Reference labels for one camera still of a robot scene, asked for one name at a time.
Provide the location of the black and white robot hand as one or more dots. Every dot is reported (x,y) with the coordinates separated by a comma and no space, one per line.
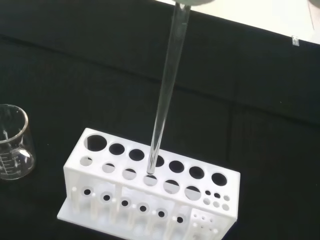
(193,2)

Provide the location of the white test tube rack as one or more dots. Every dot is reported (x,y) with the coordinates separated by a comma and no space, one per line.
(155,190)

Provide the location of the clear glass beaker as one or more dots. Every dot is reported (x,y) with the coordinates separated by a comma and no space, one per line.
(15,155)

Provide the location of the clear cloth clip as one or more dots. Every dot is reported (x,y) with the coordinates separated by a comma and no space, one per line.
(295,40)

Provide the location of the black bench cloth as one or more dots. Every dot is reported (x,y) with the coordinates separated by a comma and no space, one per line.
(75,62)

